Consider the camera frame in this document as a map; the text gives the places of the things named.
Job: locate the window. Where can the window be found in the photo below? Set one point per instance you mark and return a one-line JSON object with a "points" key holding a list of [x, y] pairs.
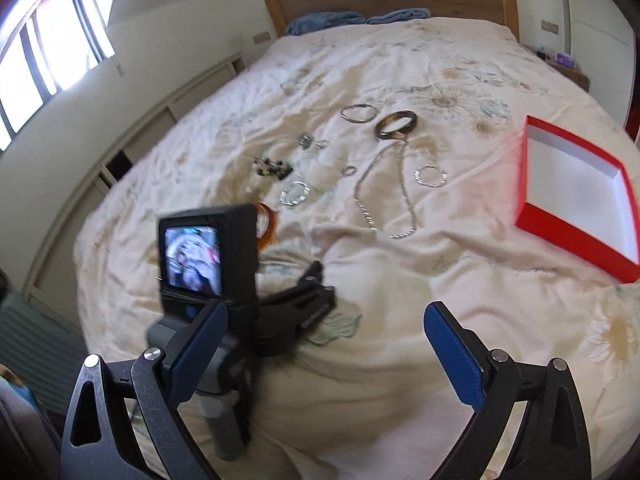
{"points": [[20, 80]]}

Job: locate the grey ribbed panel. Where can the grey ribbed panel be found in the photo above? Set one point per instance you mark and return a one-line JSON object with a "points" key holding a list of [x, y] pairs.
{"points": [[35, 335]]}

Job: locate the orange translucent bangle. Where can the orange translucent bangle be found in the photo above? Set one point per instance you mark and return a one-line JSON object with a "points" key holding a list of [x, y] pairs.
{"points": [[272, 225]]}

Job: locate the floral cream bedspread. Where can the floral cream bedspread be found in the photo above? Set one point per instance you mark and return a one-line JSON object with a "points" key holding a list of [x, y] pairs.
{"points": [[475, 270]]}

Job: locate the wall switch panel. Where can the wall switch panel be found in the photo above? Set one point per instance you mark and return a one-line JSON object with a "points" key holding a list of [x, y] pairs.
{"points": [[550, 26], [260, 37]]}

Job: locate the thin silver bangle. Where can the thin silver bangle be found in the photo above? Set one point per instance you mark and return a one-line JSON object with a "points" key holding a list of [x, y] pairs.
{"points": [[357, 120]]}

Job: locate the wooden nightstand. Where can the wooden nightstand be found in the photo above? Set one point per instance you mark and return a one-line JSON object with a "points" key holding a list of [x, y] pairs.
{"points": [[575, 77]]}

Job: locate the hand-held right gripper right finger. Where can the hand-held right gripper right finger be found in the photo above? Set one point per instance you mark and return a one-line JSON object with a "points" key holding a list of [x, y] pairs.
{"points": [[450, 355]]}

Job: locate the purple tissue box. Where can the purple tissue box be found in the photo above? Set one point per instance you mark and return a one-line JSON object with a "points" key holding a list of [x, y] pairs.
{"points": [[566, 60]]}

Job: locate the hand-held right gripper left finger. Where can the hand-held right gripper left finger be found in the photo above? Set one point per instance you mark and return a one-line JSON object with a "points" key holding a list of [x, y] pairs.
{"points": [[197, 350]]}

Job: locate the red cardboard box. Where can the red cardboard box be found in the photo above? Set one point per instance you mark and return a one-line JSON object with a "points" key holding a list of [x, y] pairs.
{"points": [[575, 185]]}

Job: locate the silver twisted hoop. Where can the silver twisted hoop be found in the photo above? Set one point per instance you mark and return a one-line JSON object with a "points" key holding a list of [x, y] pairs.
{"points": [[301, 199], [442, 180]]}

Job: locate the brown tortoiseshell bangle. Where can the brown tortoiseshell bangle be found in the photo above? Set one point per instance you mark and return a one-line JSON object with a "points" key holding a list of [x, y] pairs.
{"points": [[395, 133]]}

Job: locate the low white wall shelf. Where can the low white wall shelf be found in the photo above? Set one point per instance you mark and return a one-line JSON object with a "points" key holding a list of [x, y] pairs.
{"points": [[150, 125]]}

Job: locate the blue cloth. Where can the blue cloth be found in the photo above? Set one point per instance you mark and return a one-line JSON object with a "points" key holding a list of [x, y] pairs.
{"points": [[325, 22]]}

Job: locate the white wardrobe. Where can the white wardrobe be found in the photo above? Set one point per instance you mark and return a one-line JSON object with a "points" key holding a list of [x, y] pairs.
{"points": [[600, 10]]}

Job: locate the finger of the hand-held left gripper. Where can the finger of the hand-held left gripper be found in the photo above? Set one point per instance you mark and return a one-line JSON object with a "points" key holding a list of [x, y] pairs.
{"points": [[312, 276], [300, 315]]}

